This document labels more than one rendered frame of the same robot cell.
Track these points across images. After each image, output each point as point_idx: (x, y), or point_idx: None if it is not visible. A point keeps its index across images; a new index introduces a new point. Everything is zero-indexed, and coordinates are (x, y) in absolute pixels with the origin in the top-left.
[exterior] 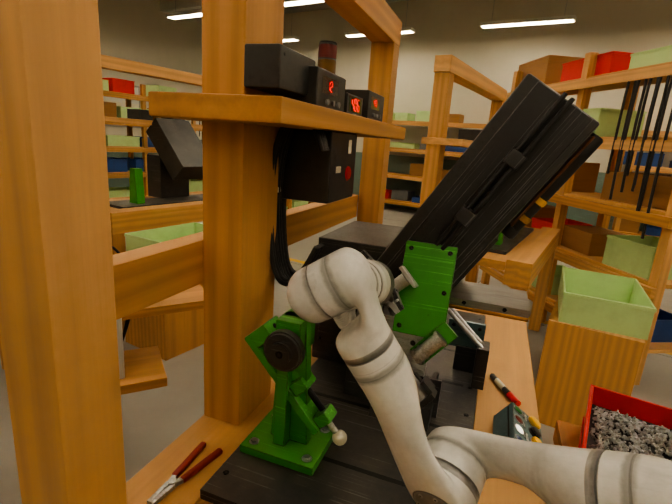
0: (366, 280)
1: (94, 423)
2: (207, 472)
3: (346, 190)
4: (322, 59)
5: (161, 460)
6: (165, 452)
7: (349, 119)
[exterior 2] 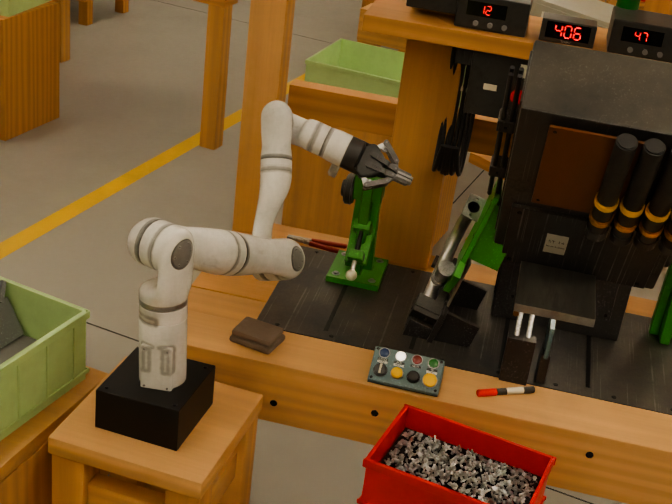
0: (266, 116)
1: (255, 152)
2: None
3: None
4: None
5: (325, 236)
6: (333, 236)
7: (501, 43)
